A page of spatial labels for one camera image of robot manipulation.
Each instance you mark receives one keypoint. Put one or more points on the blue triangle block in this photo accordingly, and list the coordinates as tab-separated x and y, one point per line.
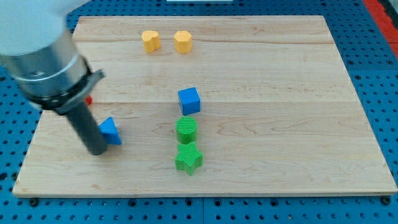
110	132

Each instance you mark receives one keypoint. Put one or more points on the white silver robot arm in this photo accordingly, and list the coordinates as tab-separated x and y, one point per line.
37	49

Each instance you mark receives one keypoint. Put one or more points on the yellow hexagon block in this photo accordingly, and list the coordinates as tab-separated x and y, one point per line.
183	41

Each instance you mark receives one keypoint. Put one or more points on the wooden board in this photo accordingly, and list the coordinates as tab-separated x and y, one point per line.
279	115

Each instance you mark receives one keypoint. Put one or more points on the blue cube block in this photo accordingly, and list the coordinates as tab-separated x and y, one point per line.
189	101

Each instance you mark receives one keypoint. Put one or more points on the green cylinder block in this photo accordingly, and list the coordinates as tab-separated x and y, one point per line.
186	129

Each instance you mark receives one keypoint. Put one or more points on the green star block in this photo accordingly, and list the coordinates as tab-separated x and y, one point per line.
188	158

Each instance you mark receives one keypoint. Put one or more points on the yellow heart block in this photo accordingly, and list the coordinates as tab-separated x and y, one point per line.
151	40

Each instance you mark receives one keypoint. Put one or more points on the red block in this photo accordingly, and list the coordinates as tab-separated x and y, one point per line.
88	100

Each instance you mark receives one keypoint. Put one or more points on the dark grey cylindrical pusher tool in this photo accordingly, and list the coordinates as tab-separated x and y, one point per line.
87	129

